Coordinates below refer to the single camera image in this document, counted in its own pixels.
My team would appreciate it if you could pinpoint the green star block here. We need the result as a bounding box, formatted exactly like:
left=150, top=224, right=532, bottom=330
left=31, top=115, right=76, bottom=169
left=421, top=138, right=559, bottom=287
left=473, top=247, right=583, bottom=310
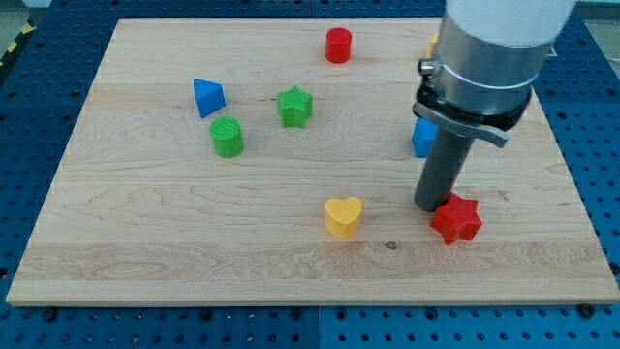
left=277, top=85, right=313, bottom=129

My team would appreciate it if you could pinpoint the blue triangular prism block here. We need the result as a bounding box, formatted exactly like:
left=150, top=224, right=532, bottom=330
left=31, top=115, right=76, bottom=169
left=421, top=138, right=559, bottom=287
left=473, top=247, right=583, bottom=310
left=193, top=79, right=227, bottom=118

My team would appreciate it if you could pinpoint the yellow block behind arm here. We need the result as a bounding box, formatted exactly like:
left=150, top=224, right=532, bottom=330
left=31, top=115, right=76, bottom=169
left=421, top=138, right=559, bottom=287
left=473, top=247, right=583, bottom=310
left=425, top=33, right=439, bottom=58

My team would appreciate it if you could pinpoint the yellow heart block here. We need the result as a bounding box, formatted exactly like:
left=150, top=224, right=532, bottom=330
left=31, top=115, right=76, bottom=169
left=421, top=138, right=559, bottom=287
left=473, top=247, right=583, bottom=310
left=324, top=197, right=363, bottom=239

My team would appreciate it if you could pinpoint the blue cube block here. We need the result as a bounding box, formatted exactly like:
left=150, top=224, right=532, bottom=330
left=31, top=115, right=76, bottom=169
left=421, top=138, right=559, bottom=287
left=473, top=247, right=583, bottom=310
left=412, top=118, right=438, bottom=158

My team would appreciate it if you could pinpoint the light wooden board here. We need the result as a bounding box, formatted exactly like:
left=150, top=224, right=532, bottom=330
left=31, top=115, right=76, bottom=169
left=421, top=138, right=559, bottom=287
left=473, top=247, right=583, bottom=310
left=7, top=19, right=619, bottom=307

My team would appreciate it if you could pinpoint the green cylinder block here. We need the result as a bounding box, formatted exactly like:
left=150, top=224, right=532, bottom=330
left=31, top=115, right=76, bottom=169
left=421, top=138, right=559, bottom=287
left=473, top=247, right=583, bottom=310
left=209, top=116, right=244, bottom=158

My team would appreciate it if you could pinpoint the red star block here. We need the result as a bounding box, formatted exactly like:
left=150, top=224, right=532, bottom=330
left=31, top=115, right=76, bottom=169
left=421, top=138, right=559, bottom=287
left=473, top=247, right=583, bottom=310
left=430, top=192, right=482, bottom=245

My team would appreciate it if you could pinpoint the red cylinder block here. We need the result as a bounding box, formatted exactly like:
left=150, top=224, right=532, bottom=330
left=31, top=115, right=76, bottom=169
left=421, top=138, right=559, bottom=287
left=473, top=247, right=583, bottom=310
left=325, top=27, right=353, bottom=64

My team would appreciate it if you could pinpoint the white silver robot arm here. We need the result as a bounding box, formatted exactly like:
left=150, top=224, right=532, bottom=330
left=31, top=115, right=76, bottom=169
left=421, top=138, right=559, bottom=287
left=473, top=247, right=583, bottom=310
left=413, top=0, right=575, bottom=147

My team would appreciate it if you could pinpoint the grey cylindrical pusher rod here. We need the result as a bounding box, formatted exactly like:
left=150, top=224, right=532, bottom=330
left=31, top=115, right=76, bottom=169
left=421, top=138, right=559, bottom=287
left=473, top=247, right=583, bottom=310
left=415, top=129, right=473, bottom=212

